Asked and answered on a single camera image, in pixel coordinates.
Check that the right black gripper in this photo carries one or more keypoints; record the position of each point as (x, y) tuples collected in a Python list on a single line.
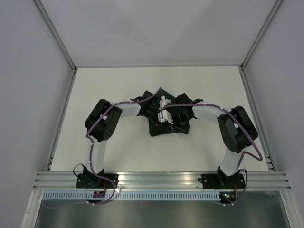
[(173, 117)]

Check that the dark green cloth napkin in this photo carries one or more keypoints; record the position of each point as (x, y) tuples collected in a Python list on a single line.
[(166, 128)]

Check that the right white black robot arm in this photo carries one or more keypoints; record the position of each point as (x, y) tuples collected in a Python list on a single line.
[(236, 128)]

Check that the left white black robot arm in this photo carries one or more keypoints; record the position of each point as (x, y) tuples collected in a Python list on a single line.
[(102, 122)]

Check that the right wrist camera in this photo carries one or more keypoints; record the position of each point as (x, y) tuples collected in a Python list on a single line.
[(165, 117)]

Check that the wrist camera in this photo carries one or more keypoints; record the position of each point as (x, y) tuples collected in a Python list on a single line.
[(164, 102), (165, 117)]

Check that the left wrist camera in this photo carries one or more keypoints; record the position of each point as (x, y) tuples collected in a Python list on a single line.
[(164, 102)]

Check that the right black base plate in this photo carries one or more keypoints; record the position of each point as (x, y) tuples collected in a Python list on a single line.
[(216, 181)]

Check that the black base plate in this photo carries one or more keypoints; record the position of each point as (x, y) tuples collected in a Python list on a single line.
[(216, 181), (89, 181)]

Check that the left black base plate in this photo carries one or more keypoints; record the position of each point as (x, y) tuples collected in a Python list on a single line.
[(89, 181)]

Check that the aluminium rail beam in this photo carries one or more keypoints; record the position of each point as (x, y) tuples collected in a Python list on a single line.
[(162, 181)]

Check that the left aluminium frame post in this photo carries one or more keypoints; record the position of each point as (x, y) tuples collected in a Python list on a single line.
[(54, 33)]

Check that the aluminium frame post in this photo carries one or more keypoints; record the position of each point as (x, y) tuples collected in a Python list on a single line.
[(54, 33), (265, 26)]

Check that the white slotted cable duct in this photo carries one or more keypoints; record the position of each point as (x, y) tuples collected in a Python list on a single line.
[(134, 195)]

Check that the right aluminium frame post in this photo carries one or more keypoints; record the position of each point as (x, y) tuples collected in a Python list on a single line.
[(265, 26)]

